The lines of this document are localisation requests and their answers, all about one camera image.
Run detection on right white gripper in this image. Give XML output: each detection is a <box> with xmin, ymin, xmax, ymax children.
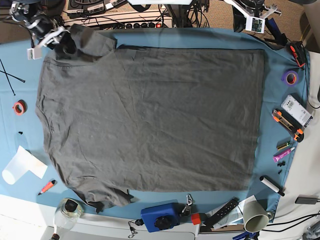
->
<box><xmin>26</xmin><ymin>26</ymin><xmax>77</xmax><ymax>60</ymax></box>

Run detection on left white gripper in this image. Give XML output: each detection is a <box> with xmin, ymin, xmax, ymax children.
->
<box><xmin>232</xmin><ymin>0</ymin><xmax>282</xmax><ymax>33</ymax></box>

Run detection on dark grey T-shirt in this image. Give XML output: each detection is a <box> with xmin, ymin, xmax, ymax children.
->
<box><xmin>35</xmin><ymin>25</ymin><xmax>265</xmax><ymax>211</ymax></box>

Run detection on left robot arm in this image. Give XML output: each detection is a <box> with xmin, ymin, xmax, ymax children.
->
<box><xmin>224</xmin><ymin>0</ymin><xmax>282</xmax><ymax>34</ymax></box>

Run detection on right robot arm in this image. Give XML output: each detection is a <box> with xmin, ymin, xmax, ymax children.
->
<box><xmin>8</xmin><ymin>0</ymin><xmax>77</xmax><ymax>60</ymax></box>

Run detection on blue black clamp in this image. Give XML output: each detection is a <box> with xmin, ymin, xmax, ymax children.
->
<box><xmin>264</xmin><ymin>18</ymin><xmax>288</xmax><ymax>46</ymax></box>

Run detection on orange black clamp tool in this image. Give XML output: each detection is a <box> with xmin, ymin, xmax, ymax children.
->
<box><xmin>290</xmin><ymin>41</ymin><xmax>306</xmax><ymax>68</ymax></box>

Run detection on black power strip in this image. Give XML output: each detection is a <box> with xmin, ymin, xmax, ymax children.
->
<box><xmin>120</xmin><ymin>20</ymin><xmax>173</xmax><ymax>29</ymax></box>

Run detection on purple tape roll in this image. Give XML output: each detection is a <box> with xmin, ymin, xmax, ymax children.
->
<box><xmin>281</xmin><ymin>70</ymin><xmax>299</xmax><ymax>87</ymax></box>

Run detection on red tape roll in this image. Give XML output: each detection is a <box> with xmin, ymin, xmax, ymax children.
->
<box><xmin>12</xmin><ymin>99</ymin><xmax>27</xmax><ymax>116</ymax></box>

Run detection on white electronic device box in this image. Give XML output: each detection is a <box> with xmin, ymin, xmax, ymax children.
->
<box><xmin>281</xmin><ymin>94</ymin><xmax>313</xmax><ymax>128</ymax></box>

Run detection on orange black utility knife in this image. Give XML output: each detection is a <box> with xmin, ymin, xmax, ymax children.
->
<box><xmin>271</xmin><ymin>109</ymin><xmax>304</xmax><ymax>143</ymax></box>

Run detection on purple white glue tube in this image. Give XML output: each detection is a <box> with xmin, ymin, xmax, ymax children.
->
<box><xmin>272</xmin><ymin>147</ymin><xmax>295</xmax><ymax>163</ymax></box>

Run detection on orange marker pen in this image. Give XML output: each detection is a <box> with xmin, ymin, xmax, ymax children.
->
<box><xmin>38</xmin><ymin>179</ymin><xmax>56</xmax><ymax>196</ymax></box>

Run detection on small black screws cluster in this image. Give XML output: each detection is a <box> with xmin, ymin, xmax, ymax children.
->
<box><xmin>277</xmin><ymin>161</ymin><xmax>286</xmax><ymax>175</ymax></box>

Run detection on white marker black cap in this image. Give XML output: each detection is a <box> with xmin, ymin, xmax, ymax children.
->
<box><xmin>259</xmin><ymin>176</ymin><xmax>285</xmax><ymax>197</ymax></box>

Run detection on clear glass bottle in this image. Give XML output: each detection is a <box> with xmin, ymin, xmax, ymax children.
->
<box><xmin>50</xmin><ymin>198</ymin><xmax>83</xmax><ymax>240</ymax></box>

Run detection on silver carabiner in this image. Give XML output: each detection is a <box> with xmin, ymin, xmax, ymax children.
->
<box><xmin>186</xmin><ymin>194</ymin><xmax>194</xmax><ymax>206</ymax></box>

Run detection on black power adapter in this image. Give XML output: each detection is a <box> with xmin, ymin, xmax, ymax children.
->
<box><xmin>294</xmin><ymin>196</ymin><xmax>320</xmax><ymax>205</ymax></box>

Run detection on paper sheets under remote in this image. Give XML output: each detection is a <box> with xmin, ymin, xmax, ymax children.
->
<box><xmin>202</xmin><ymin>195</ymin><xmax>257</xmax><ymax>230</ymax></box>

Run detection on grey-green mug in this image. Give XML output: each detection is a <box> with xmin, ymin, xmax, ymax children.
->
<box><xmin>243</xmin><ymin>200</ymin><xmax>274</xmax><ymax>233</ymax></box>

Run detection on blue box with knob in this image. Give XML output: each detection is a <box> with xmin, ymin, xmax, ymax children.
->
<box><xmin>140</xmin><ymin>203</ymin><xmax>180</xmax><ymax>233</ymax></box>

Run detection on red cube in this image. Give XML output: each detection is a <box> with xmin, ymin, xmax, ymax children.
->
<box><xmin>191</xmin><ymin>213</ymin><xmax>202</xmax><ymax>225</ymax></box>

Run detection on black remote control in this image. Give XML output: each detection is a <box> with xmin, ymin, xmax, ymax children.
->
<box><xmin>203</xmin><ymin>198</ymin><xmax>239</xmax><ymax>227</ymax></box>

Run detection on black cable tie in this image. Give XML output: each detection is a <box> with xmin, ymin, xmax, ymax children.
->
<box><xmin>0</xmin><ymin>70</ymin><xmax>26</xmax><ymax>83</ymax></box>
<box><xmin>0</xmin><ymin>59</ymin><xmax>16</xmax><ymax>96</ymax></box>

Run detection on black lanyard clip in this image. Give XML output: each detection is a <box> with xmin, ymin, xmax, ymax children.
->
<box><xmin>128</xmin><ymin>219</ymin><xmax>144</xmax><ymax>239</ymax></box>

